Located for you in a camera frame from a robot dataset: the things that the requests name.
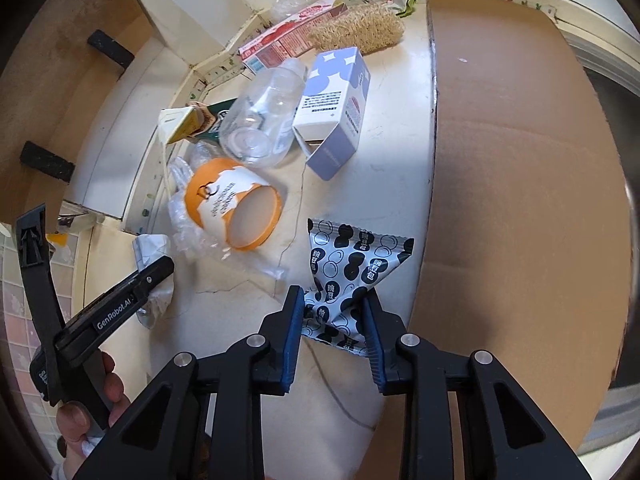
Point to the clear plastic bottle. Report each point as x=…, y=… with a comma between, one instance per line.
x=260, y=110

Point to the black dotted white snack packet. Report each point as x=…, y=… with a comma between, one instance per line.
x=350, y=260

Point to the brown cardboard sheet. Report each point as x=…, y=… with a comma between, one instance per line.
x=525, y=185

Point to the orange paper cup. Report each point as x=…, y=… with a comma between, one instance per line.
x=210, y=195

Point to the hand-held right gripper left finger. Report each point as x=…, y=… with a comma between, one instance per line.
x=295, y=340

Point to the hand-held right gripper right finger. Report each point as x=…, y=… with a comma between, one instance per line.
x=374, y=347

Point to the red and white carton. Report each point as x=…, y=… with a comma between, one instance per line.
x=280, y=40

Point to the white and yellow atom box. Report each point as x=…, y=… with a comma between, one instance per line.
x=330, y=85

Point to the dark green and beige carton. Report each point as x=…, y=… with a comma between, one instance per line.
x=180, y=122

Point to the crumpled clear plastic wrapper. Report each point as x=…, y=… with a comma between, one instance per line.
x=290, y=6

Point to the beige loofah scrubber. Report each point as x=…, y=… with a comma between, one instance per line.
x=355, y=27

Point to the green and white wrapper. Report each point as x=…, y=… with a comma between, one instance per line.
x=402, y=2

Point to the orange cup in plastic wrap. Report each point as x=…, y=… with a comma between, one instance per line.
x=190, y=242

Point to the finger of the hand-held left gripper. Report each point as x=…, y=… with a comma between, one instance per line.
x=32, y=240
x=155, y=274

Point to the person's left hand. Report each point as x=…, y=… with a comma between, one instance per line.
x=75, y=422

